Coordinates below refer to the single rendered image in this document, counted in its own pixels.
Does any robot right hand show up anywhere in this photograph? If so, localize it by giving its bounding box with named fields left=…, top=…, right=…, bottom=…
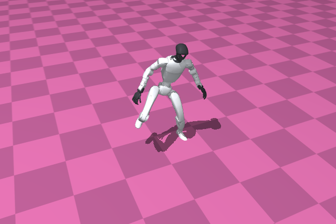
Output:
left=132, top=88, right=144, bottom=105

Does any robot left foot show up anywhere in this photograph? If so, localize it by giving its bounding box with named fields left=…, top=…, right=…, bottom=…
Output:
left=176, top=130, right=187, bottom=141

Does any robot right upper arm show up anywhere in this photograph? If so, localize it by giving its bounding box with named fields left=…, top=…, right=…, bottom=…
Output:
left=147, top=58, right=168, bottom=76

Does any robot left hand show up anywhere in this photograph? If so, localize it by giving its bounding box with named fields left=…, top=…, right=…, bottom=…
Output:
left=197, top=85, right=207, bottom=99

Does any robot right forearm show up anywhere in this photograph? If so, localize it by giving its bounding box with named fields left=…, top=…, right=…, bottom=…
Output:
left=138, top=69, right=150, bottom=91

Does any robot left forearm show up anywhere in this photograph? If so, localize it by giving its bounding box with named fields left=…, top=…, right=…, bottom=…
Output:
left=192, top=68, right=202, bottom=88

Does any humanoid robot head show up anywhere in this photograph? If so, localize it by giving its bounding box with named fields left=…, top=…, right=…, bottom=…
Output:
left=171, top=44, right=188, bottom=63

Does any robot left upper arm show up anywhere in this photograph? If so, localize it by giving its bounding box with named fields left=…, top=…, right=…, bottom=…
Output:
left=186, top=59, right=196, bottom=75

